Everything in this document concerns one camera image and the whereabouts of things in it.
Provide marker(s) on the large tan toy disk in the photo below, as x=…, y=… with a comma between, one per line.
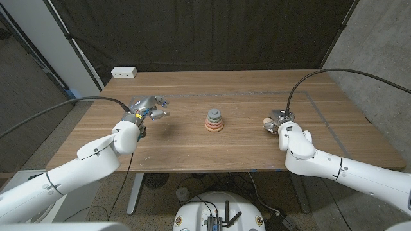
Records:
x=214, y=130

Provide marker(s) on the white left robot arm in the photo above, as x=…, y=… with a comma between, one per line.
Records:
x=64, y=179

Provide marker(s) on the black floor fan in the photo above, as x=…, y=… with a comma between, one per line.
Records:
x=156, y=180

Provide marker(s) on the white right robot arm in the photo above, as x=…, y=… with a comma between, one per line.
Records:
x=321, y=163

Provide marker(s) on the grey table leg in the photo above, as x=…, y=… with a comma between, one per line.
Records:
x=302, y=199
x=135, y=195

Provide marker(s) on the salmon pink toy disk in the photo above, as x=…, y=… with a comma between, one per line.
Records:
x=214, y=127

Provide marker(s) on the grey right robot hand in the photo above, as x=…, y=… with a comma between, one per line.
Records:
x=281, y=116

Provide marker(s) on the green toy disk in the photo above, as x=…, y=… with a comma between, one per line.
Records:
x=214, y=120

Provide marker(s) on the black backdrop cloth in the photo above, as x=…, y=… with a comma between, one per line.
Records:
x=192, y=32

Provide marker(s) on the black backdrop stand pole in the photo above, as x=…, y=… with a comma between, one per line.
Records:
x=68, y=36
x=343, y=26

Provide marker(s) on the grey toy disk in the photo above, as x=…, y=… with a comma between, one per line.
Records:
x=214, y=113

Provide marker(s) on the white power strip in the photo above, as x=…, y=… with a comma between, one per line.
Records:
x=124, y=72

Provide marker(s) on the small tan toy piece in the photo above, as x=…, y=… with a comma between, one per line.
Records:
x=266, y=121

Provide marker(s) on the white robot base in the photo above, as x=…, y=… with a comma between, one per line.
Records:
x=196, y=211

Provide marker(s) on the black floor power adapter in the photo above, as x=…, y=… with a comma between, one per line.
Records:
x=282, y=221

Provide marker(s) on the grey box with antennas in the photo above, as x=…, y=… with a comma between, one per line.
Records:
x=214, y=222

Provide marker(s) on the pale pink toy disk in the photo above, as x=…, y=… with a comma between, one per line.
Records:
x=214, y=124

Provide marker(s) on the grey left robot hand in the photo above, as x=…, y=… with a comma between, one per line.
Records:
x=143, y=104

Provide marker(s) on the grey round floor object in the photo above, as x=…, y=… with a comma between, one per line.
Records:
x=183, y=194

